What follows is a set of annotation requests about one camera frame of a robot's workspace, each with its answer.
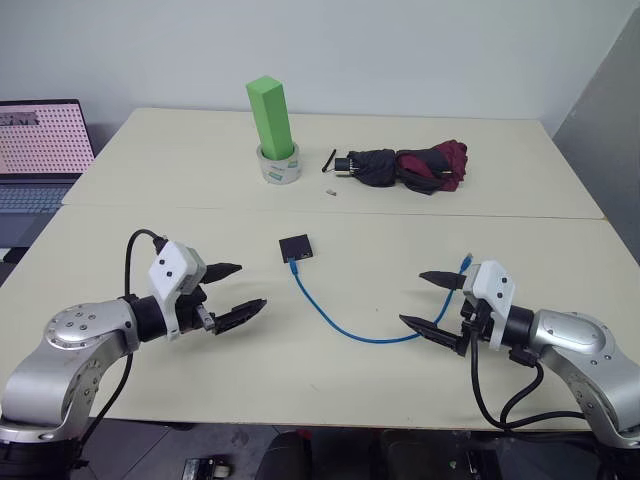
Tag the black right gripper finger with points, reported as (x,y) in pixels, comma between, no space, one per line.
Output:
(432,332)
(442,278)

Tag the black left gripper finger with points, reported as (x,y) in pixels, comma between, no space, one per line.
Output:
(222,271)
(240,312)

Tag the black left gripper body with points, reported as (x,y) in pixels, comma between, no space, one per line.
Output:
(192,305)

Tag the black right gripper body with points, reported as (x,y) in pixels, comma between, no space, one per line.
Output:
(472,320)

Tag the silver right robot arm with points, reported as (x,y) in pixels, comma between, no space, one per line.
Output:
(580,360)

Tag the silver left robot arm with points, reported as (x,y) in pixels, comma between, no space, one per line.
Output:
(75,350)

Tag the small black adapter box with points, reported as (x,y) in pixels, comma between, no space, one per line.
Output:
(297,247)

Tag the black and maroon folded umbrella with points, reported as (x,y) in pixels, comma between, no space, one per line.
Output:
(410,167)

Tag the clear packing tape roll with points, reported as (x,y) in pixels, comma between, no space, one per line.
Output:
(279,167)

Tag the green foam block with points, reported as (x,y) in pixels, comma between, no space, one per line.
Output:
(269,117)

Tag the grey partition panel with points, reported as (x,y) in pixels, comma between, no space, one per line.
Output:
(602,140)

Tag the open laptop computer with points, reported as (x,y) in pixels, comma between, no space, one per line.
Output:
(37,155)

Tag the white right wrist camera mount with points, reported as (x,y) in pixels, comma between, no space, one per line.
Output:
(492,290)

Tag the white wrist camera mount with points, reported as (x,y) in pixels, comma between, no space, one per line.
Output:
(492,290)
(172,267)

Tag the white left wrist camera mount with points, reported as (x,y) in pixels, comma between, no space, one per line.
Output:
(172,267)

